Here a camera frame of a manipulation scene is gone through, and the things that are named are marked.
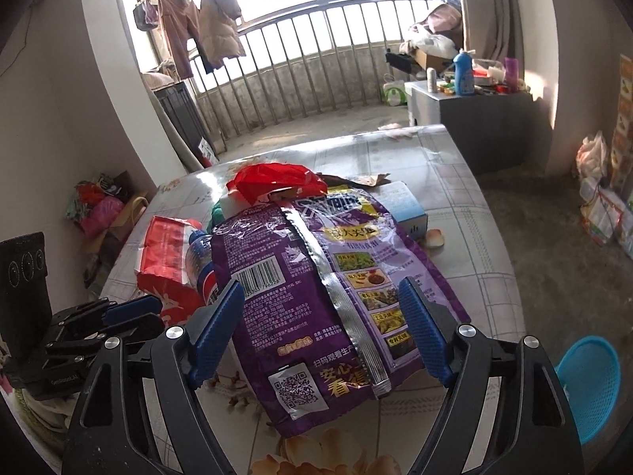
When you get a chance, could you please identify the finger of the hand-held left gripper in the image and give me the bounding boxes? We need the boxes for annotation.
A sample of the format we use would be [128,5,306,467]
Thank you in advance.
[103,313,166,345]
[101,295,162,327]

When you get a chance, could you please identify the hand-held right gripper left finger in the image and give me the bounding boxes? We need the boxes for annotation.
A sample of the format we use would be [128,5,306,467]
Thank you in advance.
[62,279,246,475]

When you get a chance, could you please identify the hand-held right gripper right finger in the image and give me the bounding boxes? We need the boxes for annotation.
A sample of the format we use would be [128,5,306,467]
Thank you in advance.
[398,276,582,475]

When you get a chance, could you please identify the red white snack packet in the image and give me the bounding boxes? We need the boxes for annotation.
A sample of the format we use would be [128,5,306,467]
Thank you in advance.
[136,216,209,328]

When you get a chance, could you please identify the clear plastic bottle blue label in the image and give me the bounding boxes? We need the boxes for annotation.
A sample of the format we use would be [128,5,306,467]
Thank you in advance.
[185,230,222,308]

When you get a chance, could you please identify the purple snack bag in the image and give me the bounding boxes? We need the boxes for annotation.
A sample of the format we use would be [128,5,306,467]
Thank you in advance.
[210,185,472,439]

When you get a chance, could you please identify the green white wrapper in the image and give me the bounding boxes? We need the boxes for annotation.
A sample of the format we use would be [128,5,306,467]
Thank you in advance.
[210,193,278,231]

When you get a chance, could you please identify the white blue carton box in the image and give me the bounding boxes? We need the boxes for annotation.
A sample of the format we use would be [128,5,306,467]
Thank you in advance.
[380,181,429,239]

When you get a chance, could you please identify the red plastic bag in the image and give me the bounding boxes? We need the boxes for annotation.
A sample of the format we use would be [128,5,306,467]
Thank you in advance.
[226,162,328,206]

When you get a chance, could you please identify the brown paper scrap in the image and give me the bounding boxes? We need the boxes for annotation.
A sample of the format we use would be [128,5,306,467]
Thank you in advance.
[316,171,392,190]

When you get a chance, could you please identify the blue plastic basket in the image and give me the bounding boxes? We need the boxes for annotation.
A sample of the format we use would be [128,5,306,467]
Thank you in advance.
[554,336,622,447]

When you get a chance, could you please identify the brown paper bag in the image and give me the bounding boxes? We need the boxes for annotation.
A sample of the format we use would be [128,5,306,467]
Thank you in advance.
[106,190,155,243]

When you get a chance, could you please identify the pink plastic bag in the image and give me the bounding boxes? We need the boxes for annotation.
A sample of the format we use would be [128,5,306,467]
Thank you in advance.
[79,195,124,238]

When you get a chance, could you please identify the colourful patterned bag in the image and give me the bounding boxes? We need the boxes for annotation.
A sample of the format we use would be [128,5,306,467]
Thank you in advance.
[65,173,117,223]

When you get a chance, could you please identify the dark slatted cabinet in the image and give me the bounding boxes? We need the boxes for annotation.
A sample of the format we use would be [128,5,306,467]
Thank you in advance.
[152,80,219,170]

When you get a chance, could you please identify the grey cabinet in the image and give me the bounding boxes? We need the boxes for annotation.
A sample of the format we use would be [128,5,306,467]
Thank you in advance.
[407,80,536,175]

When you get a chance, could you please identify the clear bag of packets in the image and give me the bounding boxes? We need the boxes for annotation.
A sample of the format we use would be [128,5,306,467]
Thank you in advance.
[580,177,633,259]

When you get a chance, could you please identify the green white shopping bag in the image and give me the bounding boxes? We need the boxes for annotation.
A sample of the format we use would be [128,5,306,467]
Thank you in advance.
[383,74,409,108]

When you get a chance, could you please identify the cream plastic bag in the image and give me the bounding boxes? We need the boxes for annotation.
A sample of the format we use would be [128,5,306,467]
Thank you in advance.
[576,131,609,180]

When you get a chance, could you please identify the blue detergent bottle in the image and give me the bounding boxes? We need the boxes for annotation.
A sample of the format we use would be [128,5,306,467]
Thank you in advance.
[453,49,476,96]

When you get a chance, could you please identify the metal balcony railing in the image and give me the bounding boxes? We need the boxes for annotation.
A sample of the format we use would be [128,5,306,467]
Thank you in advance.
[190,0,437,143]

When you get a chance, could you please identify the cardboard box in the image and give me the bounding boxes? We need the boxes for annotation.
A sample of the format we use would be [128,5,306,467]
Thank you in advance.
[414,46,458,73]

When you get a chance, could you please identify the brown pink coat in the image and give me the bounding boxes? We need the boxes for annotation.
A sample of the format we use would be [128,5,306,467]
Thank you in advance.
[157,0,202,81]

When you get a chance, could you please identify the rolled patterned sheet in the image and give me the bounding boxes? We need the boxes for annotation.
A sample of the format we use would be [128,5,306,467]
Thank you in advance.
[606,53,633,190]

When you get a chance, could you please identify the white plastic bag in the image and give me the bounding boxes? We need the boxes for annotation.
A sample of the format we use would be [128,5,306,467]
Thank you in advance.
[408,24,458,57]

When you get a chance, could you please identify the small hanging purple bag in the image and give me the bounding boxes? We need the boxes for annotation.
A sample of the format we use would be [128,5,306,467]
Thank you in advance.
[133,0,160,31]

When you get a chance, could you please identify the pink down jacket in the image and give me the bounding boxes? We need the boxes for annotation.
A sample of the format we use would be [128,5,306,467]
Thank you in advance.
[191,0,247,71]

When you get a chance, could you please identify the pink clothes pile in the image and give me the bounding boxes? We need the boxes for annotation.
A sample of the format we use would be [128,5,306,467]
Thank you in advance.
[426,3,464,36]

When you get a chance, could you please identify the beige curtain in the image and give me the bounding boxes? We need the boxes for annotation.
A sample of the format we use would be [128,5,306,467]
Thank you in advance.
[462,0,526,63]

